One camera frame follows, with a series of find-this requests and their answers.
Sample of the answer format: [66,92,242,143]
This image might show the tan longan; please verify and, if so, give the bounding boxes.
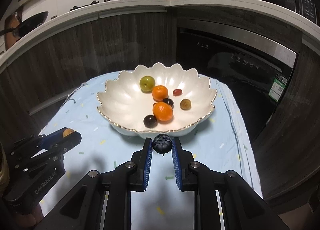
[62,128,74,138]
[180,99,191,110]

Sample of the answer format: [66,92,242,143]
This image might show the blueberry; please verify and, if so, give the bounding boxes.
[152,134,172,155]

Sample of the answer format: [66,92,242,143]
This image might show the dark plum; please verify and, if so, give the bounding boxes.
[143,115,157,128]

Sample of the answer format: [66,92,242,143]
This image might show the orange tangerine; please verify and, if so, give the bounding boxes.
[152,102,173,122]
[152,85,168,101]

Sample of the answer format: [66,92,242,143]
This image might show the dark grape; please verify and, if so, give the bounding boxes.
[163,98,174,107]

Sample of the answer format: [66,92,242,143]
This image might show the yellow-green round fruit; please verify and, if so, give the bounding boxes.
[139,76,156,93]

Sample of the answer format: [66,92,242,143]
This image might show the person's left hand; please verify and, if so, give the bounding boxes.
[1,197,44,229]

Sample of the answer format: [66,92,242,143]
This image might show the light blue patterned tablecloth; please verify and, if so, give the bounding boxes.
[40,72,261,229]

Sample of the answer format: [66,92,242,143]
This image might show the white scalloped ceramic bowl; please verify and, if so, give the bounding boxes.
[97,62,217,138]

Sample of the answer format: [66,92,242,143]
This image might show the built-in black dishwasher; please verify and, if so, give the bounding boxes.
[176,19,297,141]

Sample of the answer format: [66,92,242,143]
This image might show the black wok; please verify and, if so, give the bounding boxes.
[0,11,48,39]

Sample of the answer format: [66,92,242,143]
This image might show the wooden cutting board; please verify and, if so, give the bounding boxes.
[3,5,25,51]

